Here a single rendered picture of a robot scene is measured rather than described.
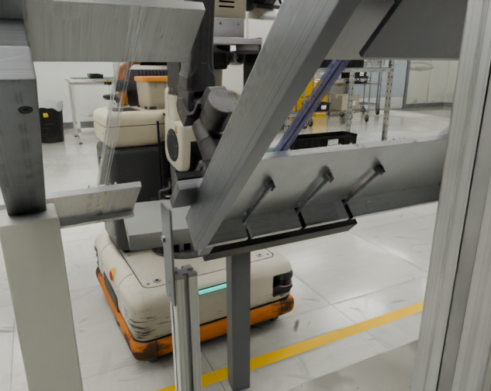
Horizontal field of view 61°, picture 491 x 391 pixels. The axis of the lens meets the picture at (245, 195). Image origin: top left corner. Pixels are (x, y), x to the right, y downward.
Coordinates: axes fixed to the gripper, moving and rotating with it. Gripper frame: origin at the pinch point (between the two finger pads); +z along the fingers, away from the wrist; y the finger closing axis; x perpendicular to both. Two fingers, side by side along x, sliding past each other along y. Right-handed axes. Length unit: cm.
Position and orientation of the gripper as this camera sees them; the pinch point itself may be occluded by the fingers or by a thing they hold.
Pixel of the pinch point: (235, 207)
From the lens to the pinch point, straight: 77.1
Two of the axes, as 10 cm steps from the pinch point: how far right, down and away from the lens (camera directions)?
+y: 9.0, -1.4, 4.2
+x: -3.0, 5.0, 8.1
